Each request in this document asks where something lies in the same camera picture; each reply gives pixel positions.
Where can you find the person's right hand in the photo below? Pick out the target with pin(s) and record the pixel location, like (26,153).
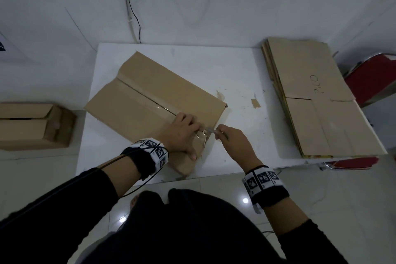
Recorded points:
(239,149)

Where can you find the stack of boxes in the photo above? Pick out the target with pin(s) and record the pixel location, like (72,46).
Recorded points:
(303,65)

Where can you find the white table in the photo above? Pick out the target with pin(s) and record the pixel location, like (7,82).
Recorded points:
(201,62)

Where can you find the clear tape scrap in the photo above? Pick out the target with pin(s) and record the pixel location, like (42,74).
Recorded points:
(220,96)

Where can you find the person's left forearm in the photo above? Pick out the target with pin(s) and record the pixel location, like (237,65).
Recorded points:
(120,174)

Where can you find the red chair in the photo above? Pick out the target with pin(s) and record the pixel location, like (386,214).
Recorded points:
(374,78)

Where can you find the person's black trouser legs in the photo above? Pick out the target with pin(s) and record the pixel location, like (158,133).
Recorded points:
(191,229)

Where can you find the person's left hand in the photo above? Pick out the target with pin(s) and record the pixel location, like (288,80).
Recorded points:
(181,134)

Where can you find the person's right forearm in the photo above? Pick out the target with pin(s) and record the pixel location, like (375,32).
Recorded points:
(284,214)

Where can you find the brown tape scrap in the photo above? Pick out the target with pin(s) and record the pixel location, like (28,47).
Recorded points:
(255,103)

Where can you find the white recycling symbol sign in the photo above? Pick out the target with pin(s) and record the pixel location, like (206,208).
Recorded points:
(12,53)

